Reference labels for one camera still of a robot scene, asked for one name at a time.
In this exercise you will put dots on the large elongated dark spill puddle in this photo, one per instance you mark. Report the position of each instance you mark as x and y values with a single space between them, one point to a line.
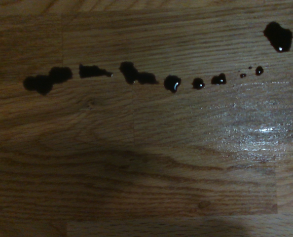
41 82

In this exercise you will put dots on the L-shaped dark spill puddle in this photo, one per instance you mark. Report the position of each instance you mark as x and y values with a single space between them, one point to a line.
130 71

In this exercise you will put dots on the small round dark spill drop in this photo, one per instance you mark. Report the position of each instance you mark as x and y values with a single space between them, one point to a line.
197 83

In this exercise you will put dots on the heart-shaped dark spill puddle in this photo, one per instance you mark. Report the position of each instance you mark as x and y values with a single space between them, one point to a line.
278 35

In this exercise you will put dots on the jagged dark spill puddle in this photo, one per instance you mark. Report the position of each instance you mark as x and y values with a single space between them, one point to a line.
89 71

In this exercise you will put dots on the small lobed dark spill drop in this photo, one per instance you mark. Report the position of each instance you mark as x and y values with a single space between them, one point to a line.
219 79

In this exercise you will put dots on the small oval dark spill drop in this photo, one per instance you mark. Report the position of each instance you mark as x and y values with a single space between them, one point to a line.
259 70

